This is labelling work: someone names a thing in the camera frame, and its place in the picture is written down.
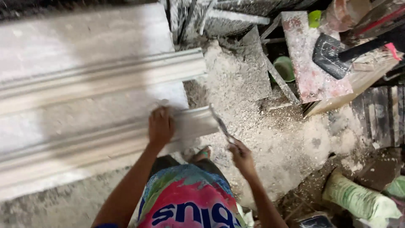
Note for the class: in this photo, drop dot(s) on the person's left hand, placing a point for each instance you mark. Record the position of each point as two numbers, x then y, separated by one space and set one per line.
160 126

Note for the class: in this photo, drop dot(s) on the person's right hand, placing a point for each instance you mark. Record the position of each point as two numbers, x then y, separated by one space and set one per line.
243 158

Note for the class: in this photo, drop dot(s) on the person's left fingers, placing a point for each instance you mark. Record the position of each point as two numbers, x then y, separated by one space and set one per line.
162 111

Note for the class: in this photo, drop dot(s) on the person's right fingers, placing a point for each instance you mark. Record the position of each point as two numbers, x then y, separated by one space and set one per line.
234 148

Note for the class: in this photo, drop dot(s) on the metal scraper blade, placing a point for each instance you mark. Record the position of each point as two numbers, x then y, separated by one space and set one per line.
220 123

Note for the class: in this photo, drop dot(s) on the white plaster cornice moulding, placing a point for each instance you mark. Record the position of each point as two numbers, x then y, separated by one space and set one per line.
95 148
95 79

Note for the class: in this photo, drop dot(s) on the person's foot in sandal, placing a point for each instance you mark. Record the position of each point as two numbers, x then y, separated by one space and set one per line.
201 154

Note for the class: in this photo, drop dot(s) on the heap of plaster crumbs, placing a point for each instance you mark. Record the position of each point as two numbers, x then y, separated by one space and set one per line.
278 139

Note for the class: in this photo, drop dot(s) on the dark shorts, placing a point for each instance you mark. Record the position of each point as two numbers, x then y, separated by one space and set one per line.
164 162

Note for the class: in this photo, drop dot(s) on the colourful printed shirt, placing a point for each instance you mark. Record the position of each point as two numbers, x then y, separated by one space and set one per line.
189 202

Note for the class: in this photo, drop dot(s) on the dusty grey metal sheet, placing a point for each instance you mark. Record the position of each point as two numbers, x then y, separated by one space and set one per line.
253 66

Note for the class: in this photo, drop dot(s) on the green plastic bowl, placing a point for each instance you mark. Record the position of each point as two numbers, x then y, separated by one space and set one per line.
284 68

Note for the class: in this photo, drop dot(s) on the dark glossy bag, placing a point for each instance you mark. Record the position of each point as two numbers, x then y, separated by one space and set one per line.
316 221

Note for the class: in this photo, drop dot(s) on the red stained dusty board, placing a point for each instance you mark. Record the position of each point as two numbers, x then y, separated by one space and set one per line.
310 60

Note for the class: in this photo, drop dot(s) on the green and white sack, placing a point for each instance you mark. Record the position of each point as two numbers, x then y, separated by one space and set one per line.
357 199

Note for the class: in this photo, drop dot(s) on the pale wooden plank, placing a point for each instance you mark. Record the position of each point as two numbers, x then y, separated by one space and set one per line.
367 79

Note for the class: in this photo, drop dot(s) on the stack of dusty dark slats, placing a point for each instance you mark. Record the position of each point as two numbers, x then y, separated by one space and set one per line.
381 115

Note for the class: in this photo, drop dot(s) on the light green plastic cup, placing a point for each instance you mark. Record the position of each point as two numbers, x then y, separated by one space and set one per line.
314 18

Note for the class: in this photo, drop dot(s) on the small green sack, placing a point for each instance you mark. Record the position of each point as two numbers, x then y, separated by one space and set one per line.
396 187

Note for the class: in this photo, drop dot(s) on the dusty reddish bucket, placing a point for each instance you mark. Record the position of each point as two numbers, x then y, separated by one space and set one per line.
346 14

